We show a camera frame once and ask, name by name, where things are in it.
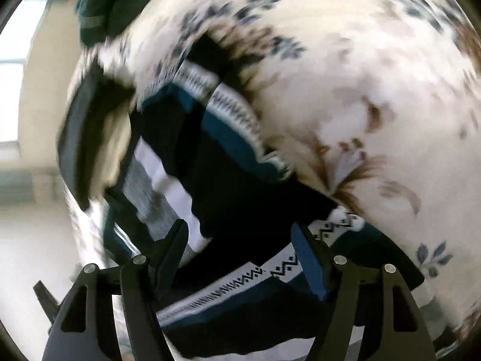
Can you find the white floral bed sheet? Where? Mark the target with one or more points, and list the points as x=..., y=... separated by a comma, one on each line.
x=357, y=82

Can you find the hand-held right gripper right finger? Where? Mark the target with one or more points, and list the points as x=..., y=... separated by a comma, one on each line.
x=304, y=259

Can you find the bright window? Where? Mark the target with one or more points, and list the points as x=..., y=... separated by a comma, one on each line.
x=18, y=64

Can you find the black white striped sock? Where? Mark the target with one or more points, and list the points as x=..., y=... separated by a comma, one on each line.
x=225, y=180

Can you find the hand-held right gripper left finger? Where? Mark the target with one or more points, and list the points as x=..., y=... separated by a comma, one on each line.
x=174, y=244

